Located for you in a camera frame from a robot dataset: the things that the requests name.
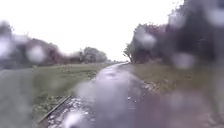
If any row of trees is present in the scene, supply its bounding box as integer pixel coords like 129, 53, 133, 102
0, 20, 110, 70
123, 0, 224, 66

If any thin fallen branch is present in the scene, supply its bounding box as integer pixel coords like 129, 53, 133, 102
37, 95, 72, 124

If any wet grey asphalt path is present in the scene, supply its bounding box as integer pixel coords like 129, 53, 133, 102
37, 61, 224, 128

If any grass verge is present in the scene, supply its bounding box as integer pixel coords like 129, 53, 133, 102
128, 62, 224, 111
0, 61, 118, 128

